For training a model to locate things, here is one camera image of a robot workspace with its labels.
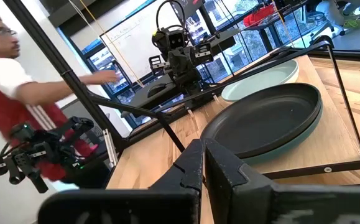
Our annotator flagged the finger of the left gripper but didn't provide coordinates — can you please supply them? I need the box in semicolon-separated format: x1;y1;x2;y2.
182;46;200;76
170;49;185;77

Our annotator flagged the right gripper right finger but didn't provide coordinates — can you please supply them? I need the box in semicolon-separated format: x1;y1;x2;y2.
204;138;277;224

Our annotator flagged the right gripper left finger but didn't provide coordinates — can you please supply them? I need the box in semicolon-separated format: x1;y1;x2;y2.
149;139;205;192

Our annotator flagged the black plate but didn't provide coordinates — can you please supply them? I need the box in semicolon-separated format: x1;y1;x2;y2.
199;82;323;160

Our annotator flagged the light green plate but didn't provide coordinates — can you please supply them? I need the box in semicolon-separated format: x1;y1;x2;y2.
220;58;299;103

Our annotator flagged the dark teal plate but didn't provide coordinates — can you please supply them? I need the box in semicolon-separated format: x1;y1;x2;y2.
241;101;324;166

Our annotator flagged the beige plate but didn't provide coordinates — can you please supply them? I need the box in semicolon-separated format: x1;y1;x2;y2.
279;63;301;86

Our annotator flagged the person's forearm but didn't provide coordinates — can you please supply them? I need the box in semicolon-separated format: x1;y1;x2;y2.
16;77;89;107

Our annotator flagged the black computer mouse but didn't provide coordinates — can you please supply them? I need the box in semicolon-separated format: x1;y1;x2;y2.
146;82;168;98

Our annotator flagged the white whiteboard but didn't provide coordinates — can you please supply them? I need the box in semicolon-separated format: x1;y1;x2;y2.
99;0;199;84

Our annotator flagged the grey desk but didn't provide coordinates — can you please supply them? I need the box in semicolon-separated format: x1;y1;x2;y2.
126;28;240;110

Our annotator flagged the person's hand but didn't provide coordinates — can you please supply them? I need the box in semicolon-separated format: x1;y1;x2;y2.
85;69;120;86

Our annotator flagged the red bin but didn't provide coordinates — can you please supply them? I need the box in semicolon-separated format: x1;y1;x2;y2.
242;3;276;28

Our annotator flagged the black background table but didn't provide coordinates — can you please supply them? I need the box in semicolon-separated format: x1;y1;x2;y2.
244;11;296;54

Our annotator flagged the person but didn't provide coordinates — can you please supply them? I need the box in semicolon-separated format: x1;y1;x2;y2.
315;0;360;31
0;9;120;188

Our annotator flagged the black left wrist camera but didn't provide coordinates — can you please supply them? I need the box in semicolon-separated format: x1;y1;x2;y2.
151;26;190;51

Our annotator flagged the black camera cable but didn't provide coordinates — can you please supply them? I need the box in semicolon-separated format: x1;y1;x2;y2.
155;0;188;33

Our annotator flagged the yellow cable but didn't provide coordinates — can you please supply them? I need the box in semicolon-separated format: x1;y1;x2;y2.
78;0;145;88

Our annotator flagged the silver metal bracket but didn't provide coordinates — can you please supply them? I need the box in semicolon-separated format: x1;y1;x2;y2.
102;128;119;168

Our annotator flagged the black metal rig frame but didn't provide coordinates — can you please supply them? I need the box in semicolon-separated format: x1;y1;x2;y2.
3;0;360;154

